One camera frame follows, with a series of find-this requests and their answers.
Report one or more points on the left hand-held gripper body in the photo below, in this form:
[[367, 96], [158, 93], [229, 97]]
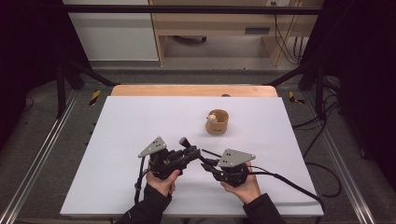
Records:
[[162, 163]]

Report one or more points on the white cabinet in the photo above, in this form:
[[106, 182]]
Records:
[[115, 37]]

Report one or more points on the person's left hand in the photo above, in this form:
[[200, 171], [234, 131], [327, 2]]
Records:
[[163, 186]]

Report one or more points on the black metal stand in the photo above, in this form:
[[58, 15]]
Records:
[[61, 90], [319, 90]]

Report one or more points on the wooden table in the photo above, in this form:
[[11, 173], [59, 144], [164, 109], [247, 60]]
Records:
[[186, 90]]

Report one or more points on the yellow clamp left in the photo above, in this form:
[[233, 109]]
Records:
[[95, 97]]

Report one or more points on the yellow clamp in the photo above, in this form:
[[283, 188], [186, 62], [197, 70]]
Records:
[[95, 97], [292, 98]]

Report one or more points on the aluminium floor rail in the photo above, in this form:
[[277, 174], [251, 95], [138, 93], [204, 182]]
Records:
[[342, 161], [37, 155]]

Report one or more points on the small beige figure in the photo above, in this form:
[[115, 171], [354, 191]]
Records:
[[212, 118]]

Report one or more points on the wooden desk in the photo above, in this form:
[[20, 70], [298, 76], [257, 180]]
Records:
[[218, 23]]

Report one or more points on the dark curtain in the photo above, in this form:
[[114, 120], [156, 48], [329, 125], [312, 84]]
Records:
[[28, 46], [367, 62]]

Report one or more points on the white table board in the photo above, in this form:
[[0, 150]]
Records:
[[124, 124]]

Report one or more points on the thick black makeup brush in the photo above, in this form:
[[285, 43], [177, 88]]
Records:
[[186, 142]]

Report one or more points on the tan brush holder cup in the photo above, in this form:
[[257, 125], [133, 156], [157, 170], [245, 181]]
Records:
[[217, 128]]

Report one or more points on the black horizontal frame bar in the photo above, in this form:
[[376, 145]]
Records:
[[186, 9]]

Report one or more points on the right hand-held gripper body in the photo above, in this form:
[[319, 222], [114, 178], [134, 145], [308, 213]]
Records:
[[232, 172]]

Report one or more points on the yellow clamp right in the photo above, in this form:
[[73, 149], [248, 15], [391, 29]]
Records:
[[292, 98]]

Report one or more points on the person's right hand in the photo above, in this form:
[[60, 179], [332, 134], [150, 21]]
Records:
[[246, 191]]

